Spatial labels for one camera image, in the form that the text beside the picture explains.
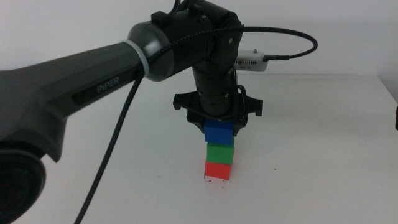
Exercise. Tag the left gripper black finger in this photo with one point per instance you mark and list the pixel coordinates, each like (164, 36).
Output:
(199, 124)
(238, 127)

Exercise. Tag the blue cube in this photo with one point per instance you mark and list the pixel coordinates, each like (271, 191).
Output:
(217, 133)

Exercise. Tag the green cube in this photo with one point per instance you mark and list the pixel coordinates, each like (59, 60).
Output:
(219, 154)

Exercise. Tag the red cube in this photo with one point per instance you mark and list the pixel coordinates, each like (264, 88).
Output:
(217, 171)

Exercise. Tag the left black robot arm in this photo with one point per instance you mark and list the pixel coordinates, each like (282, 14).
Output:
(77, 71)

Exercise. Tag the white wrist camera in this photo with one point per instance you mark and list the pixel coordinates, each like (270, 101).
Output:
(248, 62)

